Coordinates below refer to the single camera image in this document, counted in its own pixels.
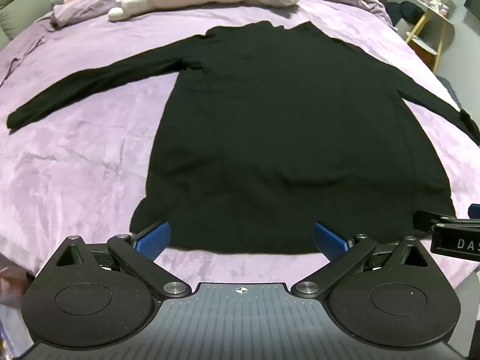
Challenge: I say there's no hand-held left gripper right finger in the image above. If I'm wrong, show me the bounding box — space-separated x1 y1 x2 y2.
290 222 433 299

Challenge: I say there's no yellow side table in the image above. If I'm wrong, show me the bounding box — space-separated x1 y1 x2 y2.
405 0 457 74

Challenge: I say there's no green pillow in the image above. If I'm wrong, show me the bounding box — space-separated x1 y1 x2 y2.
0 0 63 52

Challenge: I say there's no purple bed blanket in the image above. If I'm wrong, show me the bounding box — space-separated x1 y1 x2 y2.
0 0 480 298

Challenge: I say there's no black long-sleeve shirt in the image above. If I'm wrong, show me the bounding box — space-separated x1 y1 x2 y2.
7 22 480 256

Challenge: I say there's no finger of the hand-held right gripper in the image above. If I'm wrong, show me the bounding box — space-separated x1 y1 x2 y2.
412 210 480 233

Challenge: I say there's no dark cloth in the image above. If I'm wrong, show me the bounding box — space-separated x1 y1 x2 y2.
384 1 425 28

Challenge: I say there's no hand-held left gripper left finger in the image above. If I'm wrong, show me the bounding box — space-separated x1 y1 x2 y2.
49 220 193 298

